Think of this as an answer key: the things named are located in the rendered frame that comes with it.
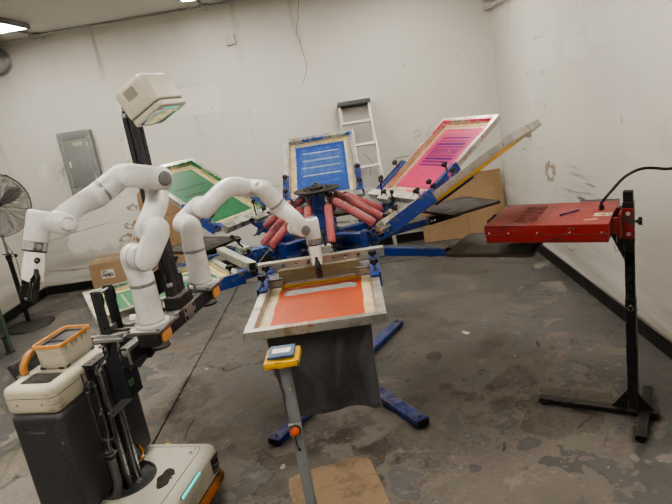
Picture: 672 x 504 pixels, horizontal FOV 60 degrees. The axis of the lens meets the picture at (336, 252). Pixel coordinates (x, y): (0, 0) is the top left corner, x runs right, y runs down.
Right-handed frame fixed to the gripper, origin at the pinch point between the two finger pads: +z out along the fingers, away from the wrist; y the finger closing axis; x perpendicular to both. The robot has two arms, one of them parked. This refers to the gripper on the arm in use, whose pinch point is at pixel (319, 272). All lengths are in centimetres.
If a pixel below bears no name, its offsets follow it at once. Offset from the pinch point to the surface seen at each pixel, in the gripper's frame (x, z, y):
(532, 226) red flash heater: 105, -8, 2
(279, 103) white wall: -49, -82, -413
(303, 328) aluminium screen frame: -5, 4, 60
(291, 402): -12, 25, 79
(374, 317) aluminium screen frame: 24, 3, 60
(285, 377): -13, 14, 79
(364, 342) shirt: 18, 18, 51
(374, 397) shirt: 18, 44, 51
